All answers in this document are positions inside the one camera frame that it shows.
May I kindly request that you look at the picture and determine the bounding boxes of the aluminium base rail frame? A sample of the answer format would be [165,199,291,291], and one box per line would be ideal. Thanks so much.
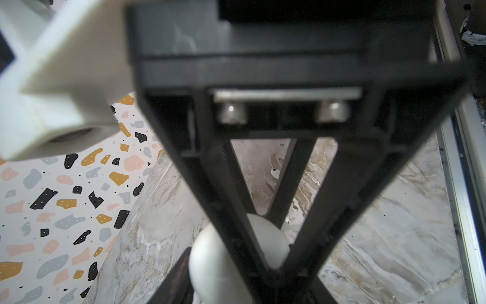
[432,0,486,304]

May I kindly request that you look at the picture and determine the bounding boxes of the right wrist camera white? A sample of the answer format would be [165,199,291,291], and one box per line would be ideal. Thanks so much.
[1,1,133,161]

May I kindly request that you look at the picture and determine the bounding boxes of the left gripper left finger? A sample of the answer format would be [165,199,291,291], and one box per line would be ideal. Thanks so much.
[148,247,194,304]

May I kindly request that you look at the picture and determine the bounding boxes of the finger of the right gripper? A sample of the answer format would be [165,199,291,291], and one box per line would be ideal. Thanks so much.
[280,129,433,303]
[180,140,283,303]

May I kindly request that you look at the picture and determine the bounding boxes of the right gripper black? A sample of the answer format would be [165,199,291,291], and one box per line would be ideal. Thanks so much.
[125,1,467,137]

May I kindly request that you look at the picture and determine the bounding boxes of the white earbud charging case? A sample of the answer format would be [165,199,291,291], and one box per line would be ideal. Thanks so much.
[189,214,290,303]

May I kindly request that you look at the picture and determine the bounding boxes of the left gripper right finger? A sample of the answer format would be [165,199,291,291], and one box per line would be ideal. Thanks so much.
[309,278,337,304]

